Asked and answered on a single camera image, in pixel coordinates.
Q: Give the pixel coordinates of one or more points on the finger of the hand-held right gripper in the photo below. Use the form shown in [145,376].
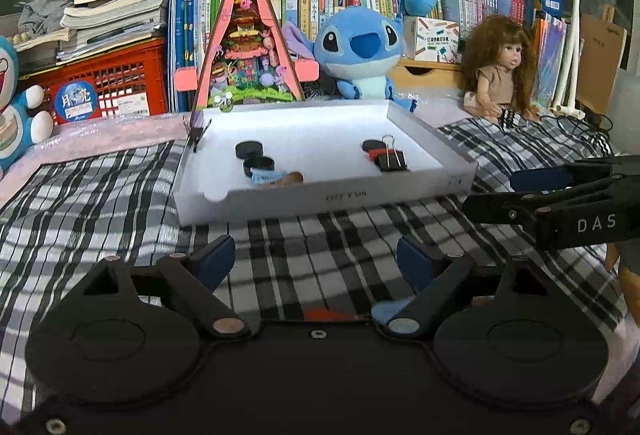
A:
[500,210]
[540,178]

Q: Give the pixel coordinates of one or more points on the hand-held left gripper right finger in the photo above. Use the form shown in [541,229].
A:
[415,265]

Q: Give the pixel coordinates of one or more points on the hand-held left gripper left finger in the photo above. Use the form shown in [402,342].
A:
[217,257]

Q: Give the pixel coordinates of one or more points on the blue plastic clip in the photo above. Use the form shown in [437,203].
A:
[382,312]
[265,176]

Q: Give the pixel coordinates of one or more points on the black round disc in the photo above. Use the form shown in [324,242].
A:
[374,145]
[249,148]
[259,164]

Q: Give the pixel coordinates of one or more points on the red plastic peg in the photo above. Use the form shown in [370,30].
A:
[374,156]
[325,315]

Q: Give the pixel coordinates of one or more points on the large black binder clip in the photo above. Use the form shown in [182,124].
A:
[392,161]

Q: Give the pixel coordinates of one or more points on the white cardboard box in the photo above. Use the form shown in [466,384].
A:
[320,130]

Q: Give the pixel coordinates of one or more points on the brown-haired doll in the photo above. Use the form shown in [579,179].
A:
[500,80]

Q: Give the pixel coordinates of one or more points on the small black binder clip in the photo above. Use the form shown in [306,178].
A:
[196,140]

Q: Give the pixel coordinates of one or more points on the colourful upright picture books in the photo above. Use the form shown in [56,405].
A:
[550,55]

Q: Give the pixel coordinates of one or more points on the brown cardboard sheet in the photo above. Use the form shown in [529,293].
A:
[602,60]

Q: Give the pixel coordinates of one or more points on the wooden drawer box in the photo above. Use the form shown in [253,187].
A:
[440,75]

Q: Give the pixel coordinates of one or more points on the black and white plaid blanket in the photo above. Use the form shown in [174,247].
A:
[75,215]

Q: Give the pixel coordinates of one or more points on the pink bubble wrap sheet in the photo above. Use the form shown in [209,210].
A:
[100,135]

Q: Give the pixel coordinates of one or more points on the white printed carton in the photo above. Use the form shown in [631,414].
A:
[432,40]

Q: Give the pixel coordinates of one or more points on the row of pale blue books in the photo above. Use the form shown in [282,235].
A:
[475,5]

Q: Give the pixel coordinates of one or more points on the red plastic crate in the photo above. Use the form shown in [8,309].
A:
[120,85]

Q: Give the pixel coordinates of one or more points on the blue alien plush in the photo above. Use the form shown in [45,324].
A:
[360,55]

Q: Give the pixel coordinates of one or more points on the pink triangular miniature house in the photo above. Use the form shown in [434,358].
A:
[247,45]

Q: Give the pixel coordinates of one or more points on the blue-spined upright books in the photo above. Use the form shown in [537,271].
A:
[187,30]

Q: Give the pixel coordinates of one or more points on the blue robot cat plush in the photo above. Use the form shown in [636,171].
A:
[15,115]

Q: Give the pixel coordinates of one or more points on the stack of paperback books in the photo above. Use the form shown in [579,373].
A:
[115,0]

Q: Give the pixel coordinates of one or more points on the grey cloth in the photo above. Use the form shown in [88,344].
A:
[40,12]

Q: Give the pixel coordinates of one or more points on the white pipe frame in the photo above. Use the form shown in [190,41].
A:
[575,15]

